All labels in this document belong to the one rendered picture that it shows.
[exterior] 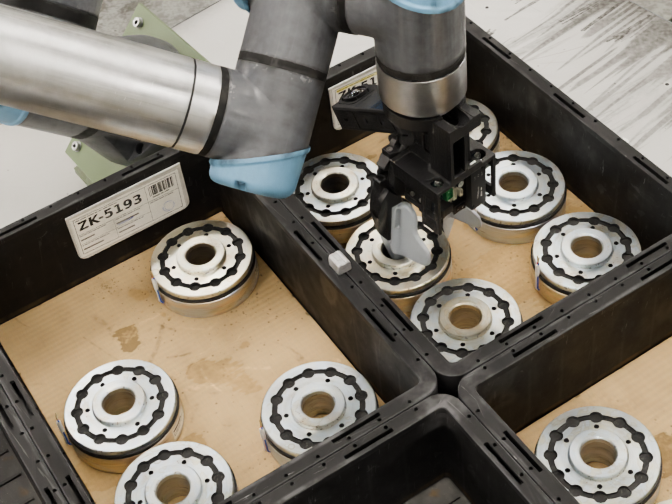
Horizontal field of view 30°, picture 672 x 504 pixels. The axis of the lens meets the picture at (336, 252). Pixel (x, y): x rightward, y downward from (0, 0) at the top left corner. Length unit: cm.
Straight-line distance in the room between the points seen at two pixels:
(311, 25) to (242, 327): 33
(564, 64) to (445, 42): 66
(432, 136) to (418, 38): 11
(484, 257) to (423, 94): 26
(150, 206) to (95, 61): 31
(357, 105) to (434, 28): 18
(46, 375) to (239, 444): 21
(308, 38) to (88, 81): 18
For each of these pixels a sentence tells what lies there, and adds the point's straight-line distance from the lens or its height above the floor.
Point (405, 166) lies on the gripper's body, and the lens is 110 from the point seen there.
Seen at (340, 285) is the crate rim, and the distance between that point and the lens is 109.
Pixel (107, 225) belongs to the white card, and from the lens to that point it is 125.
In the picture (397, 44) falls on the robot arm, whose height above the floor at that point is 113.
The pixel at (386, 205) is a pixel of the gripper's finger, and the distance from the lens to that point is 114.
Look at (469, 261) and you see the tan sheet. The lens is 124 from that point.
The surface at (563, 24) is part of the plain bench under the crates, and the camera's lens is 172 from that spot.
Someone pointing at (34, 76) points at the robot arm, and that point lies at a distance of 98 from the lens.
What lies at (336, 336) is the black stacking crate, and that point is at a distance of 117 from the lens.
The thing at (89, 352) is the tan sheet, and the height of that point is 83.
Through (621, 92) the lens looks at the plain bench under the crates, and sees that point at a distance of 162.
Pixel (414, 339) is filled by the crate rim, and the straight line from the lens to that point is 105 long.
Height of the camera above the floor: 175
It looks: 47 degrees down
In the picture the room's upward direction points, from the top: 9 degrees counter-clockwise
